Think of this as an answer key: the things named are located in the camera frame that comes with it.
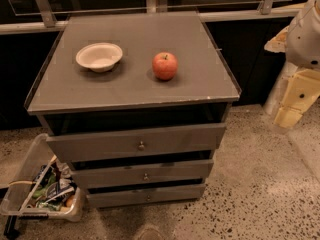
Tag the grey drawer cabinet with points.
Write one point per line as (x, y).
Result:
(69, 99)

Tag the red apple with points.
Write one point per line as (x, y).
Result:
(164, 66)

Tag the clear plastic bin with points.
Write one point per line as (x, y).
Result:
(19, 191)

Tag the grey drawer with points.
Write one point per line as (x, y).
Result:
(142, 174)
(145, 196)
(141, 142)

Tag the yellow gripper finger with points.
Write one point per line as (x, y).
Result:
(302, 91)
(277, 44)

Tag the snack packets in bin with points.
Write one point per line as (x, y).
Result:
(53, 189)

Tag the white paper bowl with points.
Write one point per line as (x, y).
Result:
(99, 57)

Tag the white diagonal pole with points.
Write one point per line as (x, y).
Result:
(276, 94)

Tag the grey middle drawer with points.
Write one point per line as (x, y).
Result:
(142, 174)

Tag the grey top drawer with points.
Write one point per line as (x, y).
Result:
(141, 142)

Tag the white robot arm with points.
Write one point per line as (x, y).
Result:
(300, 42)

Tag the metal railing with glass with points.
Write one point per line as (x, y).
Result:
(33, 16)

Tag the grey bottom drawer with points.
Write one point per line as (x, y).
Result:
(145, 196)

